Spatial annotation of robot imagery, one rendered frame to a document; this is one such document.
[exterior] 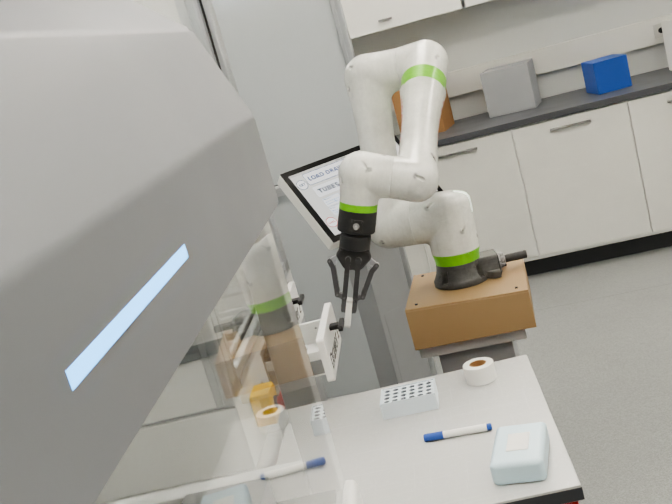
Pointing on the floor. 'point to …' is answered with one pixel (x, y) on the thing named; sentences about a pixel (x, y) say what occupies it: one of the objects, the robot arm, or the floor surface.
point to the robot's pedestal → (454, 360)
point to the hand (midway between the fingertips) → (348, 312)
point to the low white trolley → (496, 402)
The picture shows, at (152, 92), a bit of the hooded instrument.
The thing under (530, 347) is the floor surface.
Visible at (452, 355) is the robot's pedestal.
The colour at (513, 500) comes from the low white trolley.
